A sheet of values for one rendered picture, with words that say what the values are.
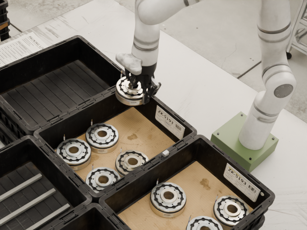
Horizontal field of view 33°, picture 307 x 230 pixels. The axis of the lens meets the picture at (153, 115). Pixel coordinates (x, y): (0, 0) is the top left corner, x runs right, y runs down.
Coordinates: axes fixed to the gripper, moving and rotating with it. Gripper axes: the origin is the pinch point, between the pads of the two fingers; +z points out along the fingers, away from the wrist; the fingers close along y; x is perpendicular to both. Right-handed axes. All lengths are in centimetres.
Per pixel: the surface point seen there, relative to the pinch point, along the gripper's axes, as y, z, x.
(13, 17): 179, 100, -65
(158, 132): -4.4, 17.1, -6.0
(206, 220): -38.3, 13.9, 9.3
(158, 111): -2.1, 10.2, -7.4
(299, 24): 39, 74, -181
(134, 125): 2.7, 17.1, -2.2
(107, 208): -21.1, 6.9, 30.7
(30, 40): 74, 30, -10
